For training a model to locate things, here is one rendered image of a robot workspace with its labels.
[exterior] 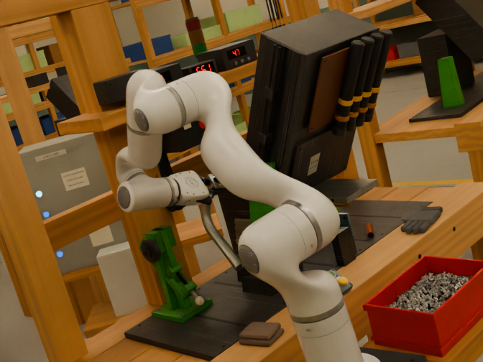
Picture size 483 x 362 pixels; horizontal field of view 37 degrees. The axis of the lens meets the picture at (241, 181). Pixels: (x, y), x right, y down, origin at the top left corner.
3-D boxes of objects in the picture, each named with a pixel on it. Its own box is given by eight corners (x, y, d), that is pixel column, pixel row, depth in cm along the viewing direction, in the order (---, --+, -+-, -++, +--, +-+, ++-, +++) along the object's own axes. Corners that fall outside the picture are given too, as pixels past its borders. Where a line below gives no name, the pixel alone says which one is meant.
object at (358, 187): (379, 187, 221) (377, 178, 221) (348, 207, 211) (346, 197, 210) (287, 187, 250) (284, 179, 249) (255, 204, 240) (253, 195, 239)
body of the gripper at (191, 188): (182, 195, 200) (213, 191, 208) (165, 169, 205) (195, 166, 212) (172, 213, 204) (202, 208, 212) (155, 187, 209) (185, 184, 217)
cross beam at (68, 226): (315, 125, 297) (309, 104, 295) (43, 256, 214) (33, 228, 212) (305, 126, 301) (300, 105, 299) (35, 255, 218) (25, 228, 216)
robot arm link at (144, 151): (106, 100, 184) (111, 184, 206) (138, 136, 176) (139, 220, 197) (137, 90, 189) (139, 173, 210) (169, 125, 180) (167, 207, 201)
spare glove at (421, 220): (417, 212, 250) (415, 205, 250) (446, 211, 244) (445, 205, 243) (393, 235, 235) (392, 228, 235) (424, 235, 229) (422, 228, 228)
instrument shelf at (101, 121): (303, 55, 262) (301, 44, 261) (103, 131, 204) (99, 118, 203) (256, 64, 280) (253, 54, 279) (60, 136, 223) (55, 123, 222)
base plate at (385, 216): (434, 206, 258) (433, 200, 257) (216, 363, 187) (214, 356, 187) (342, 203, 288) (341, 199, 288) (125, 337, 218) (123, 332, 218)
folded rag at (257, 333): (285, 332, 190) (282, 322, 189) (269, 347, 184) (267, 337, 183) (254, 330, 196) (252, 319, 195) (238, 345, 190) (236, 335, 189)
